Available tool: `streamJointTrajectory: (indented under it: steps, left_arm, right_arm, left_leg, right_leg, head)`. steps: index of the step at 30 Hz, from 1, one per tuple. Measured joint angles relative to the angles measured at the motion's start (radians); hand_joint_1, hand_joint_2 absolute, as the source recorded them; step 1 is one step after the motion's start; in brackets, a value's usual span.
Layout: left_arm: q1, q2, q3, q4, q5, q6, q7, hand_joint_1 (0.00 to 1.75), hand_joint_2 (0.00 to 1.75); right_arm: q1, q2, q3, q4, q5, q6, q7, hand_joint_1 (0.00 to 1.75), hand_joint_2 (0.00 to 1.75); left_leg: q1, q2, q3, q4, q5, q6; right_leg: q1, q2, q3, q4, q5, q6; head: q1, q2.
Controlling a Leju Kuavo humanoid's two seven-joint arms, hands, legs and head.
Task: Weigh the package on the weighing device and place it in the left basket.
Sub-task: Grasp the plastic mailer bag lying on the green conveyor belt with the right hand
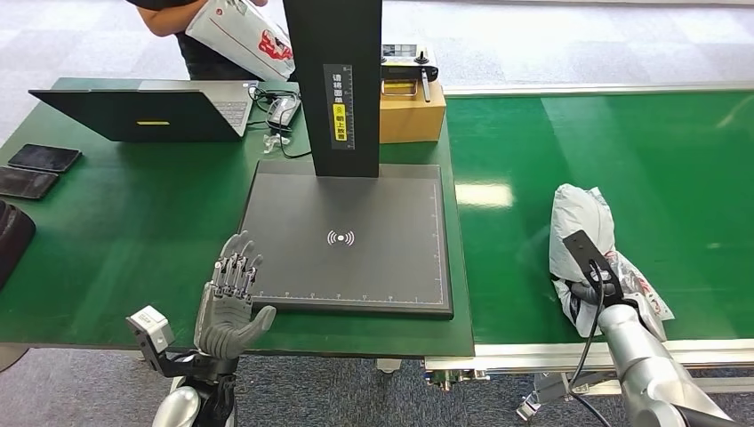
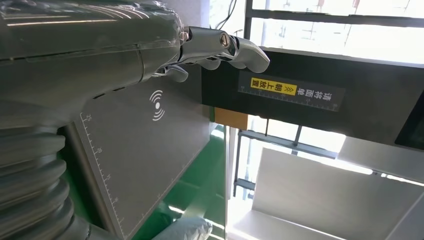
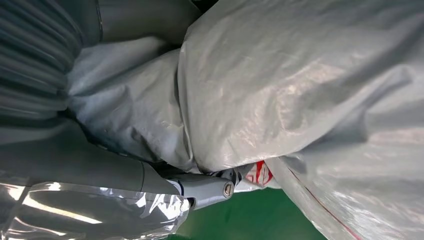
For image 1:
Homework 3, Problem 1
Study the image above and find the person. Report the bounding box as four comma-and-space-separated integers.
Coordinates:
126, 0, 296, 83

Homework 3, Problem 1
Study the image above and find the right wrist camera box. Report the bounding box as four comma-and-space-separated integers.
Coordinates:
562, 230, 626, 304

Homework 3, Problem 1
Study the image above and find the white package with red print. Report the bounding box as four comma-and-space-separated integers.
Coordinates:
185, 0, 296, 83
549, 183, 676, 343

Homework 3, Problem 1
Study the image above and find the green conveyor with aluminium frame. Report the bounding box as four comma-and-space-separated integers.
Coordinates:
423, 81, 754, 423

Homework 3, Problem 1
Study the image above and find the dark brown basket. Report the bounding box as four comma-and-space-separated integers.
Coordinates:
0, 200, 37, 290

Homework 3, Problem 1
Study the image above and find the grey power adapter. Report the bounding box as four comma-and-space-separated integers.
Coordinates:
266, 95, 302, 130

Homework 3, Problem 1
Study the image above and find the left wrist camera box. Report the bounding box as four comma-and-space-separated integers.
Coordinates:
125, 305, 176, 355

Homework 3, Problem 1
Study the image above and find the brown cardboard box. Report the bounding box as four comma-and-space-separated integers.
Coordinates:
379, 79, 447, 144

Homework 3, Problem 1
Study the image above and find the black smartphone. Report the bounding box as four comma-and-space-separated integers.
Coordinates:
7, 143, 83, 173
0, 165, 60, 201

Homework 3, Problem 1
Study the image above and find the clear plastic wrapper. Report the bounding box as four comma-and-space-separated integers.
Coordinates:
262, 133, 292, 156

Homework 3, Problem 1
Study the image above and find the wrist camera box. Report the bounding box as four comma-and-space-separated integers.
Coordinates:
125, 305, 176, 355
562, 230, 626, 304

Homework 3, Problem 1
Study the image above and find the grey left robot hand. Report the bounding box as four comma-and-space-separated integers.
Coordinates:
193, 230, 277, 360

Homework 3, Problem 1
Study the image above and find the black power cable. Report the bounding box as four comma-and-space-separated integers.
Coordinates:
248, 85, 313, 160

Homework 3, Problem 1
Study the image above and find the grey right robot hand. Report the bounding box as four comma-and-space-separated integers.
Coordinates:
566, 279, 620, 308

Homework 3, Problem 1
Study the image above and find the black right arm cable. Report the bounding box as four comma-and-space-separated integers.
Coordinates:
568, 262, 614, 427

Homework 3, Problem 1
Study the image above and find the black open laptop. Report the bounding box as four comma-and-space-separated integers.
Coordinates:
28, 80, 261, 144

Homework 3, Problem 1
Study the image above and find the black remote controller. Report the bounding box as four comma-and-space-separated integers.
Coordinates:
380, 43, 440, 103

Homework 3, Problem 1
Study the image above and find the black weighing device with column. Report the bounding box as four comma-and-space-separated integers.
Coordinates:
238, 0, 454, 320

